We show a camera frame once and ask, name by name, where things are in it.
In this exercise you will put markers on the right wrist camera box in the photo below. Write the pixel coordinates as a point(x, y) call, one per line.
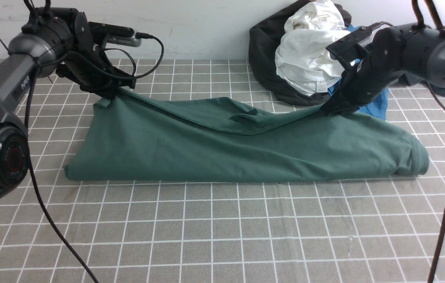
point(354, 46)

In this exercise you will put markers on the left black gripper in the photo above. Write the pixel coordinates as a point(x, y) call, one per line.
point(87, 64)

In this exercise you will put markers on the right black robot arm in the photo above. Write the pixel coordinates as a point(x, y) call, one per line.
point(424, 54)

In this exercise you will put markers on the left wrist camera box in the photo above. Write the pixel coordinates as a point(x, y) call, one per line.
point(118, 35)

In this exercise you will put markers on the dark grey shirt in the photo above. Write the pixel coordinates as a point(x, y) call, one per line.
point(412, 80)

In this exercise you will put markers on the blue shirt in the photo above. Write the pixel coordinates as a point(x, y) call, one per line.
point(376, 107)

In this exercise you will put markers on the green long-sleeved shirt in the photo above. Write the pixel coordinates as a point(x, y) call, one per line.
point(133, 137)

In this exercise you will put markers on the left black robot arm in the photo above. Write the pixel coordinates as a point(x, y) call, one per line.
point(57, 41)

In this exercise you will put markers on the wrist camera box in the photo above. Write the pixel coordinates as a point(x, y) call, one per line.
point(354, 46)
point(118, 35)

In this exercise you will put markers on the grey grid-pattern tablecloth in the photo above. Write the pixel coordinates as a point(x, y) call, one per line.
point(361, 231)

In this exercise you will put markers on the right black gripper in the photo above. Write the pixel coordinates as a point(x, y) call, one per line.
point(365, 80)

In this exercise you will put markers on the white shirt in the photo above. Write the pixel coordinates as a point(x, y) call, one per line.
point(302, 58)

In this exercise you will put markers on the black garment pile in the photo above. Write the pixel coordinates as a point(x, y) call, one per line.
point(264, 39)

